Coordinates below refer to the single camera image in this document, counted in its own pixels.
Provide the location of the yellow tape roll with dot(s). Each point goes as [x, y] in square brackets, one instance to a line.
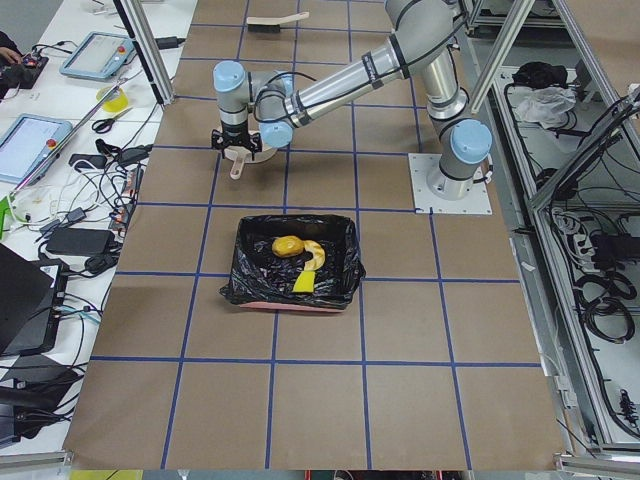
[115, 101]

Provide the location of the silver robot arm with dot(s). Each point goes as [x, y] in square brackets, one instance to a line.
[263, 109]

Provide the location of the aluminium frame post left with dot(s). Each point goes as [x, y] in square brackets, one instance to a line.
[136, 24]

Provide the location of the black handled scissors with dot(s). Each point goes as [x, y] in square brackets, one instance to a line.
[103, 126]

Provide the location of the black laptop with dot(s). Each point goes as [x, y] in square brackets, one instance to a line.
[31, 294]

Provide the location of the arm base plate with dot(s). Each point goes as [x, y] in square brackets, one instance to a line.
[434, 193]

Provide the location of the pale melon rind slice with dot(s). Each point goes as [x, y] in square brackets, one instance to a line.
[318, 255]

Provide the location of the black power adapter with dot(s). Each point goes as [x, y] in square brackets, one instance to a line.
[79, 241]

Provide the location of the beige plastic dustpan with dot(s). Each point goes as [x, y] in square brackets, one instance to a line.
[241, 157]

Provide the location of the aluminium frame post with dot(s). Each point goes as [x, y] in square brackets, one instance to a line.
[136, 24]
[506, 37]

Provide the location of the white hand brush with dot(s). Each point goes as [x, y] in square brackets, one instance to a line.
[273, 24]

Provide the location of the aluminium frame post right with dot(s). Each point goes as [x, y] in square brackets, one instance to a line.
[506, 37]

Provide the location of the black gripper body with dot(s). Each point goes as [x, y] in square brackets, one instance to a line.
[235, 137]

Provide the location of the brown bread roll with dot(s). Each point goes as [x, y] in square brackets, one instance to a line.
[287, 246]

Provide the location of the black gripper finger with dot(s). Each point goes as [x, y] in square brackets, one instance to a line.
[256, 143]
[216, 139]

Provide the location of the bin with black bag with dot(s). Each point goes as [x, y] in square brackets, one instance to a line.
[259, 279]

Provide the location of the blue teach pendant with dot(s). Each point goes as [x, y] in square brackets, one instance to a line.
[98, 57]
[27, 142]

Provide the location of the yellow sponge piece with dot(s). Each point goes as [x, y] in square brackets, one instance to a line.
[305, 282]

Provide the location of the blue teach pendant far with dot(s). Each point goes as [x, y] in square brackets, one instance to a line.
[98, 57]

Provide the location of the blue teach pendant near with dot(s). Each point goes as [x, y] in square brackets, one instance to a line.
[27, 142]

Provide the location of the white crumpled cloth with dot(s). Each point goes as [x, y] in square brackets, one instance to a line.
[548, 107]

